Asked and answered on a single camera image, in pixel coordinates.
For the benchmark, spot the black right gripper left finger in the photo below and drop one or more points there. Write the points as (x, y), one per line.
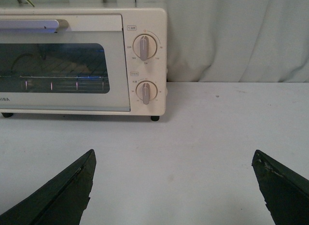
(61, 201)

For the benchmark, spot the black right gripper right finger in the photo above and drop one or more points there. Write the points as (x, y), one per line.
(286, 193)

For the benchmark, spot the glass oven door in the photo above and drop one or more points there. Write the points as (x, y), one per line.
(92, 46)

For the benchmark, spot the silver oven door handle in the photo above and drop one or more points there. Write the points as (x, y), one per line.
(33, 25)

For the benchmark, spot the cream toaster oven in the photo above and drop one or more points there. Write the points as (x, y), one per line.
(150, 19)

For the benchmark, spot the lower timer knob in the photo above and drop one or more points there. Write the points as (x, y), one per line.
(146, 91)

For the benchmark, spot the white backdrop curtain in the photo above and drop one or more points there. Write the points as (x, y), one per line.
(233, 40)

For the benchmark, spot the upper temperature knob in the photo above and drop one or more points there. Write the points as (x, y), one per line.
(144, 47)

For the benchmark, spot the wire oven rack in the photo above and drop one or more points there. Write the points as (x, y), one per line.
(91, 85)

